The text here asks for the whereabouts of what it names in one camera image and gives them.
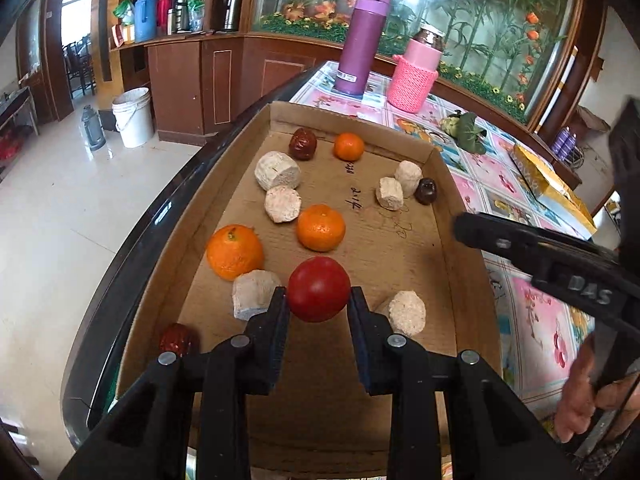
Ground dark plum in tray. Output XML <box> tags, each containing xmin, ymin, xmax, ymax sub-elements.
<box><xmin>413</xmin><ymin>178</ymin><xmax>438</xmax><ymax>205</ymax></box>

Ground red jujube in tray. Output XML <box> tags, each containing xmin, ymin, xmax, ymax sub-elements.
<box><xmin>288</xmin><ymin>128</ymin><xmax>318</xmax><ymax>160</ymax></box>

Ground red jujube date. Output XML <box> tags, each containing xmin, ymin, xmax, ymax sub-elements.
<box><xmin>160</xmin><ymin>323</ymin><xmax>198</xmax><ymax>358</ymax></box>

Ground beige rice cake puck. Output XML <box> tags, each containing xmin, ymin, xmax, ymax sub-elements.
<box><xmin>232</xmin><ymin>270</ymin><xmax>282</xmax><ymax>321</ymax></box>
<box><xmin>374</xmin><ymin>290</ymin><xmax>426</xmax><ymax>337</ymax></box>

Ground green leafy vegetable toy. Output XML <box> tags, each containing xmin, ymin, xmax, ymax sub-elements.
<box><xmin>439</xmin><ymin>110</ymin><xmax>487</xmax><ymax>155</ymax></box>

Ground right human hand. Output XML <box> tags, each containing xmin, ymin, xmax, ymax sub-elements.
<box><xmin>554</xmin><ymin>335</ymin><xmax>639</xmax><ymax>443</ymax></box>

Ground purple thermos bottle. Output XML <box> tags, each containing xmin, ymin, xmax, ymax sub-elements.
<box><xmin>334</xmin><ymin>0</ymin><xmax>392</xmax><ymax>96</ymax></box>

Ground orange tangerine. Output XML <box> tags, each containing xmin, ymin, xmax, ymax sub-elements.
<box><xmin>296</xmin><ymin>204</ymin><xmax>346</xmax><ymax>252</ymax></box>
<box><xmin>206</xmin><ymin>224</ymin><xmax>265</xmax><ymax>282</ymax></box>
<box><xmin>333</xmin><ymin>132</ymin><xmax>364</xmax><ymax>162</ymax></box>

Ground blue thermos jug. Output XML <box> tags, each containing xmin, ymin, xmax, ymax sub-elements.
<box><xmin>134</xmin><ymin>0</ymin><xmax>157</xmax><ymax>44</ymax></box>

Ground beige puck in tray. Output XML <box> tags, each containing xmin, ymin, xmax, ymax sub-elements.
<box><xmin>254</xmin><ymin>151</ymin><xmax>302</xmax><ymax>191</ymax></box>
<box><xmin>375</xmin><ymin>177</ymin><xmax>404</xmax><ymax>211</ymax></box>
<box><xmin>394</xmin><ymin>160</ymin><xmax>423</xmax><ymax>197</ymax></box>
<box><xmin>264</xmin><ymin>185</ymin><xmax>302</xmax><ymax>223</ymax></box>

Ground pink knit-sleeved flask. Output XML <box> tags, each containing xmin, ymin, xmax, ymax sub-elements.
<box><xmin>387</xmin><ymin>24</ymin><xmax>444</xmax><ymax>114</ymax></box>

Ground yellow taped white box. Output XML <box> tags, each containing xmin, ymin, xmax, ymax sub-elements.
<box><xmin>510</xmin><ymin>144</ymin><xmax>597</xmax><ymax>240</ymax></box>

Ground brown cardboard tray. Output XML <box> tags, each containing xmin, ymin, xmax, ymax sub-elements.
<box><xmin>118</xmin><ymin>102</ymin><xmax>500</xmax><ymax>478</ymax></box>

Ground red tomato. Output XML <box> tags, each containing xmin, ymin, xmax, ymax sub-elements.
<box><xmin>286</xmin><ymin>257</ymin><xmax>352</xmax><ymax>323</ymax></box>

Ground white plastic bucket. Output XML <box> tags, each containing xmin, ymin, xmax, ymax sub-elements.
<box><xmin>112</xmin><ymin>87</ymin><xmax>155</xmax><ymax>148</ymax></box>

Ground colourful fruit-print tablecloth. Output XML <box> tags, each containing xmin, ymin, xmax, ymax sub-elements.
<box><xmin>291</xmin><ymin>62</ymin><xmax>593</xmax><ymax>417</ymax></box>

